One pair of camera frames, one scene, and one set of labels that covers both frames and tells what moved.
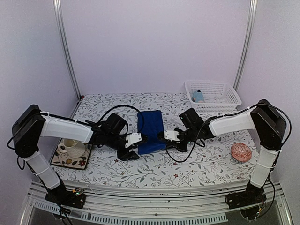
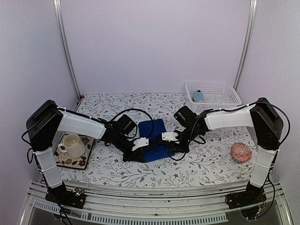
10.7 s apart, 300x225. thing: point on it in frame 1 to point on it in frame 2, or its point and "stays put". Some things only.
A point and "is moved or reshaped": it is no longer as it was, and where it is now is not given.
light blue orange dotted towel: x=198 y=97 stays put
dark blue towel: x=150 y=123 is moved or reshaped
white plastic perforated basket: x=219 y=96 stays put
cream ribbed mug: x=75 y=149 stays put
